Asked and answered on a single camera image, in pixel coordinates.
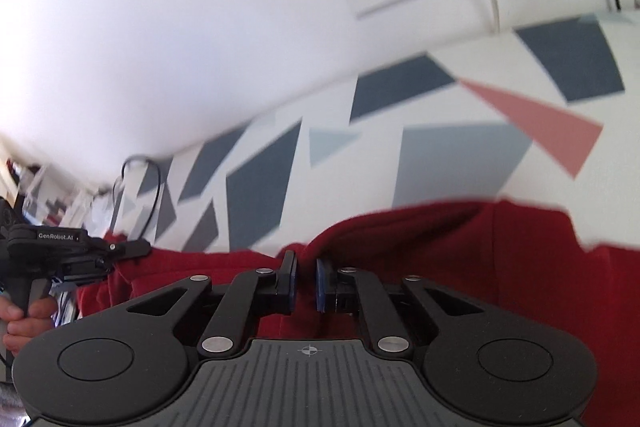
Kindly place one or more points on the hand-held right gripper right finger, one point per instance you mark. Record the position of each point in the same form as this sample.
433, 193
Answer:
320, 287

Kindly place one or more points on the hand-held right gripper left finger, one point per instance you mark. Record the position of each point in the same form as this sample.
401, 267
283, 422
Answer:
291, 279

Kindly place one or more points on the dark red sweater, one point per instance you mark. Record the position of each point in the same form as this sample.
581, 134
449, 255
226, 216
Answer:
450, 247

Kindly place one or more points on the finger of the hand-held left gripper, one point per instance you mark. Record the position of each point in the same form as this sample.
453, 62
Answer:
127, 248

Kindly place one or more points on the person's left hand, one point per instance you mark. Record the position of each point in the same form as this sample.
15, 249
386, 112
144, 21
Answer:
30, 322

